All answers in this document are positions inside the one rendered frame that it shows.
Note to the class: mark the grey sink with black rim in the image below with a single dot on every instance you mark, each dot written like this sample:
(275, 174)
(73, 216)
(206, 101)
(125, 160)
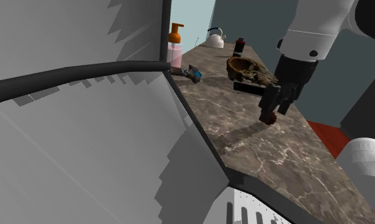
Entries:
(81, 130)

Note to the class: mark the black bottle with white band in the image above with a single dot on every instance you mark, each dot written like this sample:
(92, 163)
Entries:
(238, 48)

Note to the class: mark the red robot stand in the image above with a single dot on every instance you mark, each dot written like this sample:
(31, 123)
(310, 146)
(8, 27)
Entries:
(326, 136)

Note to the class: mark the grey and blue toy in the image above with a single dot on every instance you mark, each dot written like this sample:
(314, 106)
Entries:
(192, 74)

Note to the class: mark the white slotted panel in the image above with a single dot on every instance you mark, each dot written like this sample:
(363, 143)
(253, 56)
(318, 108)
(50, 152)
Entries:
(240, 208)

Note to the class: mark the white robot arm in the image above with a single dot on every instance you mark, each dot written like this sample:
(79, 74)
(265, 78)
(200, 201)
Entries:
(317, 31)

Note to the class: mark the white kettle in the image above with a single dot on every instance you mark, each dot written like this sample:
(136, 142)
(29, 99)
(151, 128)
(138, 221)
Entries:
(215, 40)

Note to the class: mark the black flat bar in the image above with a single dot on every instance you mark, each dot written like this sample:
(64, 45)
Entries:
(247, 88)

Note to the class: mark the small dark red object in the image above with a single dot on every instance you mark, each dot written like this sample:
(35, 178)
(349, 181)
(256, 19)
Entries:
(271, 118)

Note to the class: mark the pink soap dispenser orange pump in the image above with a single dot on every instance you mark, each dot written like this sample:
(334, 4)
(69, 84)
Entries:
(174, 52)

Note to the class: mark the brown carved bowl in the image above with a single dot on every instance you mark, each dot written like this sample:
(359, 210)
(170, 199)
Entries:
(241, 69)

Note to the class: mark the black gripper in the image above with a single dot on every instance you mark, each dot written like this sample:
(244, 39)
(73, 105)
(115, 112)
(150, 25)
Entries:
(295, 73)

